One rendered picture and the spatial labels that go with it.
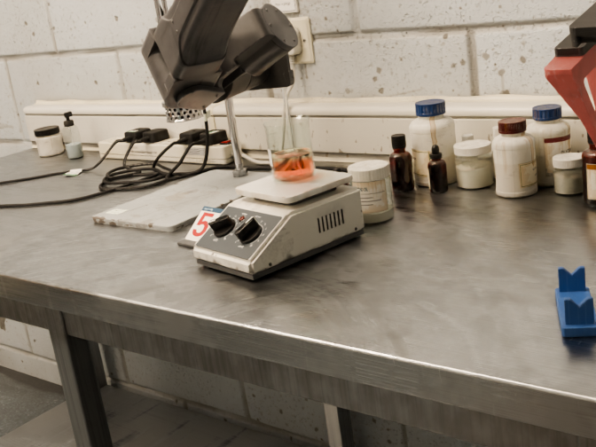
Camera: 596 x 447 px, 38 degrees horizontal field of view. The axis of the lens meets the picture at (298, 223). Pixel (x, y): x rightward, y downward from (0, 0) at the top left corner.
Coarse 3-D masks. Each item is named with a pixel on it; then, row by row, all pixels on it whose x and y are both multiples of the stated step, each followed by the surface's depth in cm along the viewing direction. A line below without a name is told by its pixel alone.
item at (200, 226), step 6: (204, 216) 129; (210, 216) 128; (216, 216) 127; (198, 222) 129; (204, 222) 128; (192, 228) 129; (198, 228) 128; (204, 228) 127; (192, 234) 128; (198, 234) 127
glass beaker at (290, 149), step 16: (272, 128) 115; (288, 128) 114; (304, 128) 116; (272, 144) 116; (288, 144) 115; (304, 144) 116; (272, 160) 117; (288, 160) 116; (304, 160) 116; (272, 176) 118; (288, 176) 116; (304, 176) 117
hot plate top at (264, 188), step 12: (264, 180) 121; (312, 180) 117; (324, 180) 116; (336, 180) 116; (348, 180) 117; (240, 192) 118; (252, 192) 116; (264, 192) 114; (276, 192) 114; (288, 192) 113; (300, 192) 112; (312, 192) 113
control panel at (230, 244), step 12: (252, 216) 114; (264, 216) 113; (276, 216) 111; (264, 228) 111; (204, 240) 116; (216, 240) 114; (228, 240) 113; (228, 252) 111; (240, 252) 110; (252, 252) 108
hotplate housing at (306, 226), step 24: (336, 192) 116; (288, 216) 111; (312, 216) 113; (336, 216) 116; (360, 216) 118; (264, 240) 109; (288, 240) 111; (312, 240) 113; (336, 240) 117; (216, 264) 114; (240, 264) 109; (264, 264) 109; (288, 264) 112
